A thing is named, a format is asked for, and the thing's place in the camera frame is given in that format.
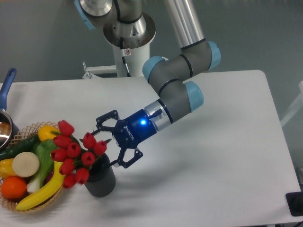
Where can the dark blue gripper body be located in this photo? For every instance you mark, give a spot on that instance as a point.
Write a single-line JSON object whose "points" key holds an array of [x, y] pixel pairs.
{"points": [[131, 131]]}

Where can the red tulip bouquet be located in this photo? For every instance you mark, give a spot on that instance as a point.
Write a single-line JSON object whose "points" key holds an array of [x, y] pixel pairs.
{"points": [[80, 159]]}

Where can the dark grey ribbed vase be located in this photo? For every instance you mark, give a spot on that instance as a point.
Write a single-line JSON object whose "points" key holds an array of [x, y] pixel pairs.
{"points": [[102, 180]]}

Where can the yellow banana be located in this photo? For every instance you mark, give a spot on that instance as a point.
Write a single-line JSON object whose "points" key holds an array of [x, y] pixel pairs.
{"points": [[46, 192]]}

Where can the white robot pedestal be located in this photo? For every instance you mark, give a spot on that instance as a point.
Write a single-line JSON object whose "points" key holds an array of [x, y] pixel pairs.
{"points": [[128, 62]]}

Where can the yellow bell pepper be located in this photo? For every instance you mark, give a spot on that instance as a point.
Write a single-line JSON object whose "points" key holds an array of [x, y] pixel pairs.
{"points": [[6, 169]]}

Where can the woven wicker basket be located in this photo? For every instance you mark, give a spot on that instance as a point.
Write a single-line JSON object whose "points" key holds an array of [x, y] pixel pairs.
{"points": [[21, 135]]}

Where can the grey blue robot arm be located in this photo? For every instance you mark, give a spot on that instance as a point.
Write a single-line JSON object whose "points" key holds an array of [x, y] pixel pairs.
{"points": [[130, 31]]}

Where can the yellow squash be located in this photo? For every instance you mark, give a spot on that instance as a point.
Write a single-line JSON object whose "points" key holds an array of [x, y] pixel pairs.
{"points": [[47, 132]]}

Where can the beige round cut vegetable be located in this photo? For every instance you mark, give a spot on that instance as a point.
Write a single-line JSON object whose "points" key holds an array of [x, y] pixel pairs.
{"points": [[25, 164]]}

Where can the orange fruit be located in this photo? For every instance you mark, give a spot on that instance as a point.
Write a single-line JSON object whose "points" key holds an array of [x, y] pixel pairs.
{"points": [[13, 188]]}

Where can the black device at table edge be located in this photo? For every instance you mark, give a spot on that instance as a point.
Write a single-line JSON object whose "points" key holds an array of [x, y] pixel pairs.
{"points": [[295, 203]]}

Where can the green bok choy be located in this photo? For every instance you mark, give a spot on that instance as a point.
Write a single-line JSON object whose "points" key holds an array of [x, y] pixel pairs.
{"points": [[43, 152]]}

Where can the white frame at right edge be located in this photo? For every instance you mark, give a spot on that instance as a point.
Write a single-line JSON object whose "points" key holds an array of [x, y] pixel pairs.
{"points": [[293, 108]]}

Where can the red fruit under banana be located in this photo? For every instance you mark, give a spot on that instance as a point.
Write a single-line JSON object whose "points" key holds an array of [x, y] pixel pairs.
{"points": [[49, 176]]}

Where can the green cucumber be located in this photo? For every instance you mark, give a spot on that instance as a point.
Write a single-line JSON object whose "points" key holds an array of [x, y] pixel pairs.
{"points": [[25, 145]]}

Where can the blue handled saucepan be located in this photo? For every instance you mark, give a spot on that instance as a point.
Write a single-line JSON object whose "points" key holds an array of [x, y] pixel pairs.
{"points": [[8, 129]]}

